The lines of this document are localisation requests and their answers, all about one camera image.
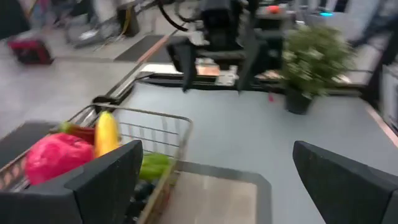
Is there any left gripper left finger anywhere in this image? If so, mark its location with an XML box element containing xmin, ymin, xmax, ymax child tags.
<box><xmin>0</xmin><ymin>139</ymin><xmax>144</xmax><ymax>224</ymax></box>

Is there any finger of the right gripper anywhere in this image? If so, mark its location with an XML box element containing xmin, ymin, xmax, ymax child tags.
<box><xmin>167</xmin><ymin>39</ymin><xmax>199</xmax><ymax>93</ymax></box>
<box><xmin>236</xmin><ymin>36</ymin><xmax>266</xmax><ymax>93</ymax></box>

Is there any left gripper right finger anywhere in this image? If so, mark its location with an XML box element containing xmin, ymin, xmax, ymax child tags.
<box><xmin>292</xmin><ymin>140</ymin><xmax>398</xmax><ymax>224</ymax></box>

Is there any black toy grape bunch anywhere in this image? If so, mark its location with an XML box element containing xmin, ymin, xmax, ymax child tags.
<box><xmin>126</xmin><ymin>182</ymin><xmax>156</xmax><ymax>218</ymax></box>

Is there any pink red round toy fruit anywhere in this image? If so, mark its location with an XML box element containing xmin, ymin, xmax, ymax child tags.
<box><xmin>24</xmin><ymin>133</ymin><xmax>95</xmax><ymax>186</ymax></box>

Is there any green toy lettuce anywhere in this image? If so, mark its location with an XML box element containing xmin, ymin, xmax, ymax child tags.
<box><xmin>139</xmin><ymin>152</ymin><xmax>172</xmax><ymax>182</ymax></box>

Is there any artificial potted plant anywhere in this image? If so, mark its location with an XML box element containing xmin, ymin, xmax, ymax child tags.
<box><xmin>279</xmin><ymin>24</ymin><xmax>355</xmax><ymax>115</ymax></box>

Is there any black floor box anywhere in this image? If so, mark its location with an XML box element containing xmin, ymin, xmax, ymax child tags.
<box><xmin>116</xmin><ymin>4</ymin><xmax>141</xmax><ymax>37</ymax></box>

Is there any black table edge clamp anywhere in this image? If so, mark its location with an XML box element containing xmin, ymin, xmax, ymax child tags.
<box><xmin>92</xmin><ymin>95</ymin><xmax>121</xmax><ymax>106</ymax></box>

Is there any red black bag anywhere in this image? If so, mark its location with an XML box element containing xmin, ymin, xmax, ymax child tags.
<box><xmin>7</xmin><ymin>39</ymin><xmax>54</xmax><ymax>65</ymax></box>

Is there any black looped cable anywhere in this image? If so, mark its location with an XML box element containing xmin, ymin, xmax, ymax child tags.
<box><xmin>157</xmin><ymin>0</ymin><xmax>190</xmax><ymax>32</ymax></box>

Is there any metal wire basket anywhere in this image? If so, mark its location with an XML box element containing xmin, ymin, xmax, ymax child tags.
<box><xmin>0</xmin><ymin>103</ymin><xmax>193</xmax><ymax>224</ymax></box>

